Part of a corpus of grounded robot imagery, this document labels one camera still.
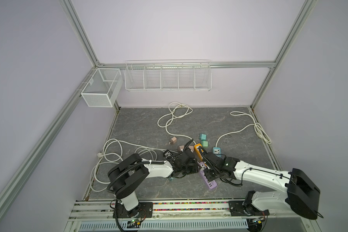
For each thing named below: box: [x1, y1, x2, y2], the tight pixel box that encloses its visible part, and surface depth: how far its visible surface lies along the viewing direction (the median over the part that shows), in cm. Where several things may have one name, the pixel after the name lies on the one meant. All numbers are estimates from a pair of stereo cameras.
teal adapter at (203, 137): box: [199, 133, 208, 141], surface depth 102 cm
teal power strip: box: [212, 146, 222, 159], surface depth 95 cm
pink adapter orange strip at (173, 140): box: [170, 136, 178, 145], surface depth 100 cm
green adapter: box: [201, 140, 209, 148], surface depth 98 cm
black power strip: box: [163, 149, 173, 158], surface depth 93 cm
